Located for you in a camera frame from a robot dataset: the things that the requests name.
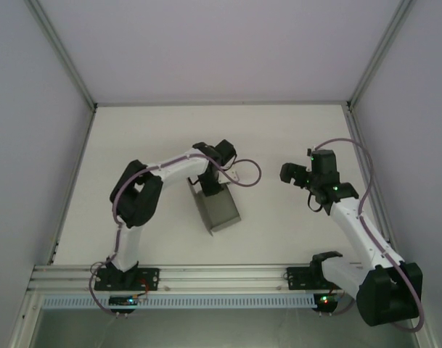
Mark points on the grey paper box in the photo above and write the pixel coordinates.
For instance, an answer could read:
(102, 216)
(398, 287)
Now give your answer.
(220, 214)

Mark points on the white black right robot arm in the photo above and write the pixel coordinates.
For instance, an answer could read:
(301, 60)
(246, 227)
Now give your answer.
(355, 224)

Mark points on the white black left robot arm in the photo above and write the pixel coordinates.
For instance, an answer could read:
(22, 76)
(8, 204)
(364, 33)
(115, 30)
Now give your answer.
(177, 166)

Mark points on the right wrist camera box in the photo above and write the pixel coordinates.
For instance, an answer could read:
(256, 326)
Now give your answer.
(310, 151)

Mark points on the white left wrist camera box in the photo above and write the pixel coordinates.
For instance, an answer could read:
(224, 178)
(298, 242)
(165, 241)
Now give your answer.
(236, 175)

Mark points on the aluminium table side rail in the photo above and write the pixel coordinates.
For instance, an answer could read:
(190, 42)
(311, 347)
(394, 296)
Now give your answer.
(73, 181)
(355, 127)

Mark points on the aluminium front mounting rail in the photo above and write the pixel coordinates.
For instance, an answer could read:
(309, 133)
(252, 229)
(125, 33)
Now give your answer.
(220, 277)

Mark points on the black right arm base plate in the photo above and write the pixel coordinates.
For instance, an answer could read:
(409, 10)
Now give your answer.
(297, 279)

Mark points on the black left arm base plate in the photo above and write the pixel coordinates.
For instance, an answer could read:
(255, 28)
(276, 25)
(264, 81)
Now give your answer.
(150, 281)

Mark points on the aluminium upright frame post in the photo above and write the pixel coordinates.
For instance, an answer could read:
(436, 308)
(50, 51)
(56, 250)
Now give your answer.
(68, 61)
(378, 54)

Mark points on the aluminium lower frame leg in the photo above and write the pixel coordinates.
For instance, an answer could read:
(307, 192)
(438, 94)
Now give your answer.
(429, 340)
(23, 322)

